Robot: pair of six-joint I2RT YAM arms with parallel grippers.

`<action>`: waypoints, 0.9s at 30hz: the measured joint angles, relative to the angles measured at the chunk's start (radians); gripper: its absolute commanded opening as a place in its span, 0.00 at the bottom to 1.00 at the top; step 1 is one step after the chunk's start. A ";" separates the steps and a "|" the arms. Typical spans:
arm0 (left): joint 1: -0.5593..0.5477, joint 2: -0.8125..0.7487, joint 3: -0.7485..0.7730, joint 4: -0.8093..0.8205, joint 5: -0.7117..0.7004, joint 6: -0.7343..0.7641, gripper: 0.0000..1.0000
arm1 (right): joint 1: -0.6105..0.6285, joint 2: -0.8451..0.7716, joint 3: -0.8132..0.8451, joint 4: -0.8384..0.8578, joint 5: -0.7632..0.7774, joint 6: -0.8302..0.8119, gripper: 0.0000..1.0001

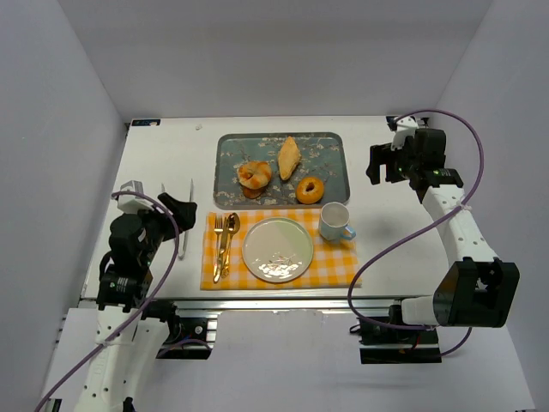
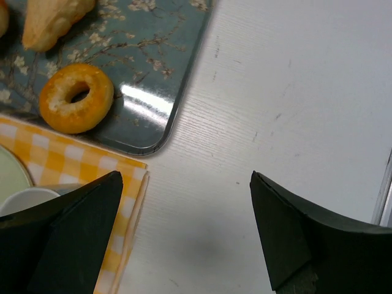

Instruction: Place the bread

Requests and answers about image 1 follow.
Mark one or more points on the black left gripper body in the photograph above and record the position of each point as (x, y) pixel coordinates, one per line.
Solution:
(164, 217)

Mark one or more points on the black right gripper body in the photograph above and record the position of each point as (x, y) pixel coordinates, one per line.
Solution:
(387, 159)

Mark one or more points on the silver metal tongs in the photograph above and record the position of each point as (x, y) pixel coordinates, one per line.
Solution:
(181, 241)

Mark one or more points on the round twisted bread roll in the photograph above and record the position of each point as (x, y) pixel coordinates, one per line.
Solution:
(255, 175)

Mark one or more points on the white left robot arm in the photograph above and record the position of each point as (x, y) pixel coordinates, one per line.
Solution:
(131, 328)

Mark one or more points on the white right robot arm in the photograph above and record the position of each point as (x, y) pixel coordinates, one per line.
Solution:
(479, 287)

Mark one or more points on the small brown bread piece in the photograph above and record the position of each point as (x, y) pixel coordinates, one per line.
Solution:
(252, 193)

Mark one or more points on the gold fork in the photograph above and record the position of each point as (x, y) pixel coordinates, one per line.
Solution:
(218, 230)

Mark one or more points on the gold spoon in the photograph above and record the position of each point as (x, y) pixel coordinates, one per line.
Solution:
(233, 228)

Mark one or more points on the gold knife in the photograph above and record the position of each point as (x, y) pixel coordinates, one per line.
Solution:
(222, 250)

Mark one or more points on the orange glazed donut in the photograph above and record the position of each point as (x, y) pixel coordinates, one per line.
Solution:
(309, 190)

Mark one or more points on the long flat pastry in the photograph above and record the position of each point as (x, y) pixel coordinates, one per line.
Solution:
(288, 158)

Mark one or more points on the white round plate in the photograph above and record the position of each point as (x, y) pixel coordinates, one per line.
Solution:
(277, 250)

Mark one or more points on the blue label sticker left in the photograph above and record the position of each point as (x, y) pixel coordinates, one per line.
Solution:
(145, 122)

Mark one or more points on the yellow checkered placemat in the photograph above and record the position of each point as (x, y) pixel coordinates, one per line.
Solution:
(333, 266)

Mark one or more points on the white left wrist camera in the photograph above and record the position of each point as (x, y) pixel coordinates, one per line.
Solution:
(131, 204)

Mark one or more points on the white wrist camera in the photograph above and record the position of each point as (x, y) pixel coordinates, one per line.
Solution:
(131, 204)
(402, 129)

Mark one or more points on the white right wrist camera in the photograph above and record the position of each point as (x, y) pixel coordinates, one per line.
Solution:
(402, 129)

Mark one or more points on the white mug blue handle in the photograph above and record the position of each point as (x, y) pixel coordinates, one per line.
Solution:
(334, 223)

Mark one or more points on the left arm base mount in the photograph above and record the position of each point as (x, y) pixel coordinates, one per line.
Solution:
(188, 334)

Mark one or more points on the aluminium table edge rail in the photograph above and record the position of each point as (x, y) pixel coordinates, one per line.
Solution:
(363, 304)

